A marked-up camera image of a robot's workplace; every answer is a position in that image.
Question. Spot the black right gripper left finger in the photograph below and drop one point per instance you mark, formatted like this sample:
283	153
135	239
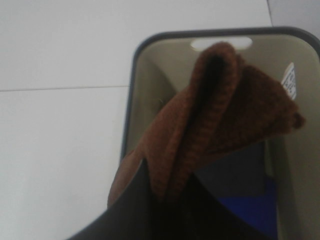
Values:
129	217

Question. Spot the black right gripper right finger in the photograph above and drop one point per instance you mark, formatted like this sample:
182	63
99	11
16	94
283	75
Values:
198	215

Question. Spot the brown towel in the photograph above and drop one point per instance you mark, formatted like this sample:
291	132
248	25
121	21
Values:
227	106

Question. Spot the blue towel in bin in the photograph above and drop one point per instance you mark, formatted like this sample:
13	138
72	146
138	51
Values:
239	181

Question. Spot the beige bin with grey rim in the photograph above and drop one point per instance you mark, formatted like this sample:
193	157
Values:
162	67

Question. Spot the white label sticker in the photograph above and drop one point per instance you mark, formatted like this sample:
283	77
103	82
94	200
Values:
289	81

